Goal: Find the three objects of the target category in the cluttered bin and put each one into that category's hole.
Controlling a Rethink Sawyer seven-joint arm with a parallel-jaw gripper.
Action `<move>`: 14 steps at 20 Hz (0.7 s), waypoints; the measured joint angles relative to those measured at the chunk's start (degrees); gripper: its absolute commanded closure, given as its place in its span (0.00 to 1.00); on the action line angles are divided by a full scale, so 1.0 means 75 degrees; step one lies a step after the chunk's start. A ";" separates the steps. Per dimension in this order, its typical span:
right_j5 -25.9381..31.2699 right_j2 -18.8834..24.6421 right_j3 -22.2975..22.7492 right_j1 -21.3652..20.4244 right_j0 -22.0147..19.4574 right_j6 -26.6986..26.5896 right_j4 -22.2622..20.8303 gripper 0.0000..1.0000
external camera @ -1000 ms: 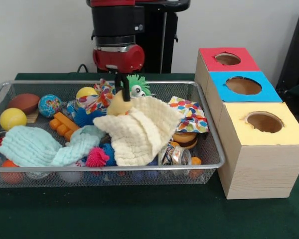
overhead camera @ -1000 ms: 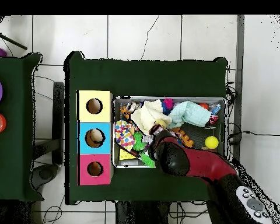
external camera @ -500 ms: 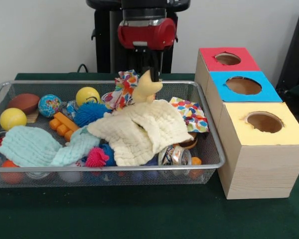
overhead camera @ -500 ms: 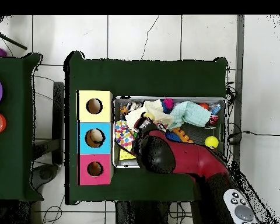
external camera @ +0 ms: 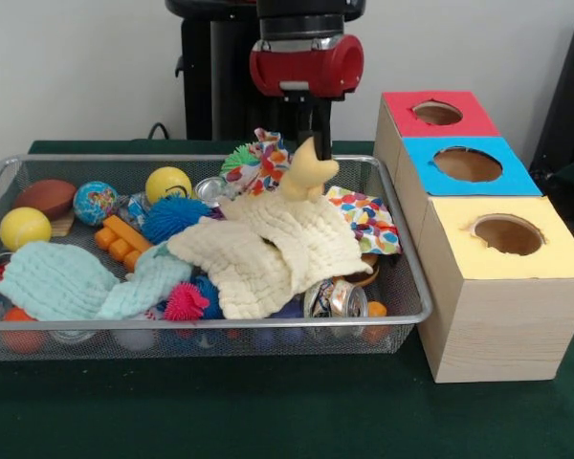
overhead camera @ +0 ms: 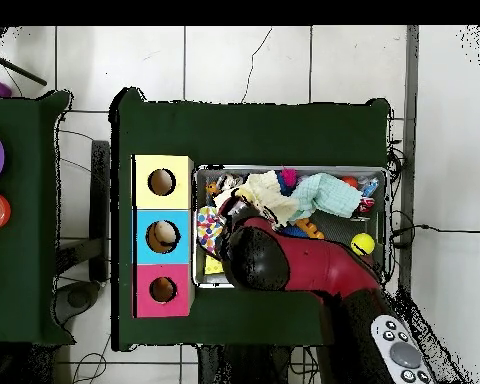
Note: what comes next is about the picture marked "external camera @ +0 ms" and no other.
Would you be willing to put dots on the yellow ball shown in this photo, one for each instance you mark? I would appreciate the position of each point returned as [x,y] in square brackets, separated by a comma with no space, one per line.
[165,181]
[25,229]

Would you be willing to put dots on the blue spiky ball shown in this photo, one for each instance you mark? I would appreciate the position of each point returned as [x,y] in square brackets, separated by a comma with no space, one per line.
[174,217]

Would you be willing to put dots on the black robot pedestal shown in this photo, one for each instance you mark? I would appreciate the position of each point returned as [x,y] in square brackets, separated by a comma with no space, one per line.
[220,72]

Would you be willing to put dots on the mint green cloth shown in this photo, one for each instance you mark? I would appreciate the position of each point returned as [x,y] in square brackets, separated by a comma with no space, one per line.
[57,282]

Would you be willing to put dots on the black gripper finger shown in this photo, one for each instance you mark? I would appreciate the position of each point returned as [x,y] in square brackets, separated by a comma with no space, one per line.
[323,129]
[305,117]

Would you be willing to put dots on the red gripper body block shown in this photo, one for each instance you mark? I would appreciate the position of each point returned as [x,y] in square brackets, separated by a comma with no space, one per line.
[311,69]

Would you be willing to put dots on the orange plastic grid tray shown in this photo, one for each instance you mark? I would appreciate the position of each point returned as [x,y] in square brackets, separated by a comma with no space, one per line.
[119,239]

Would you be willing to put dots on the blue globe print ball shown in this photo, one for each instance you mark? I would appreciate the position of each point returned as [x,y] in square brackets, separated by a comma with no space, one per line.
[95,203]

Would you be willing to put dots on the wooden box with three holes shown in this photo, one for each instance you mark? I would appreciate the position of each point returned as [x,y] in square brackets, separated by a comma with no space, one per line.
[507,325]

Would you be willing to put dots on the white multicolour dotted cloth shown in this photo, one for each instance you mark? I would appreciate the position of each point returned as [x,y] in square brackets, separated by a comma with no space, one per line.
[265,165]
[370,220]

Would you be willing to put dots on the cream waffle cloth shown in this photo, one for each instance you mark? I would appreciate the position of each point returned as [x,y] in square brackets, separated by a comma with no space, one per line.
[268,253]

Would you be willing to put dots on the black chair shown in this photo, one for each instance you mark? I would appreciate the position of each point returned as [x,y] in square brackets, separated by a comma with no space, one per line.
[569,95]

